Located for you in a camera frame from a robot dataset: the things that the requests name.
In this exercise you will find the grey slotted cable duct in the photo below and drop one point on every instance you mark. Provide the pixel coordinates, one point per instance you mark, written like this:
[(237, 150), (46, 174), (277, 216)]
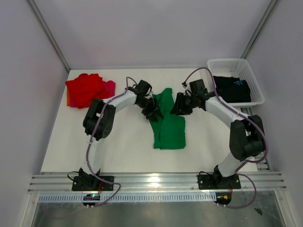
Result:
[(131, 197)]

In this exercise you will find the black controller board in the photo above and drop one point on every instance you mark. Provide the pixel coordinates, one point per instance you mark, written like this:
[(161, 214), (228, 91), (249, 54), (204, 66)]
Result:
[(223, 199), (91, 199)]

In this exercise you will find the right black controller board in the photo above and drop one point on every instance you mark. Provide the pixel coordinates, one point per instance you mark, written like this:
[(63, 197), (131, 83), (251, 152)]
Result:
[(223, 199)]

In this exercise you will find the black t shirt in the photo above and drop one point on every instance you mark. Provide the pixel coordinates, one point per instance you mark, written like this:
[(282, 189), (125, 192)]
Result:
[(232, 90)]

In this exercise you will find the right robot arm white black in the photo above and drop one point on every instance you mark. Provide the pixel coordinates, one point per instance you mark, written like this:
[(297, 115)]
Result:
[(246, 132)]

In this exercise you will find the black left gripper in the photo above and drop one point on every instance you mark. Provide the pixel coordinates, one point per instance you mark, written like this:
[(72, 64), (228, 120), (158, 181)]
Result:
[(154, 109)]

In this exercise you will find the white plastic basket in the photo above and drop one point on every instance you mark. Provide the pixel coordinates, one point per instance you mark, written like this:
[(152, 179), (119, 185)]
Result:
[(238, 68)]

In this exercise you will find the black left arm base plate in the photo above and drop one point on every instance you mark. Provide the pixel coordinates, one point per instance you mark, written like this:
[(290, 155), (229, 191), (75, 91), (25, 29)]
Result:
[(90, 184)]

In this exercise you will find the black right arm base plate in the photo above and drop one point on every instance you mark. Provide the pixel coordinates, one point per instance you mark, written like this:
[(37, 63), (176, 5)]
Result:
[(208, 181)]

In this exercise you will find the left black controller board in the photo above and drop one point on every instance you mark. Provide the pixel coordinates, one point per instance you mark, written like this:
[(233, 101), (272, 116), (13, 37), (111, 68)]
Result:
[(91, 199)]

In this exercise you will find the red folded t shirt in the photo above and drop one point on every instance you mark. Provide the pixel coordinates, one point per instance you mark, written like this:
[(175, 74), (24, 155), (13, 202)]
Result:
[(85, 78)]

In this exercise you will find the orange folded t shirt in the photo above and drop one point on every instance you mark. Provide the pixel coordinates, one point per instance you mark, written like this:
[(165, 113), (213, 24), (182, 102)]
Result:
[(68, 98)]

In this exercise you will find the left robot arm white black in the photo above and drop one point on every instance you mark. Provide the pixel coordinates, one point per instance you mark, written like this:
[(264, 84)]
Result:
[(99, 119)]

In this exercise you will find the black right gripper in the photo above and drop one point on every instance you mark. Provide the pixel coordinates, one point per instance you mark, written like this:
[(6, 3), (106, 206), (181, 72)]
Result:
[(179, 108)]

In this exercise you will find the green t shirt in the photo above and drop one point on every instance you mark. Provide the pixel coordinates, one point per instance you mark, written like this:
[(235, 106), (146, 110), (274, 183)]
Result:
[(169, 130)]

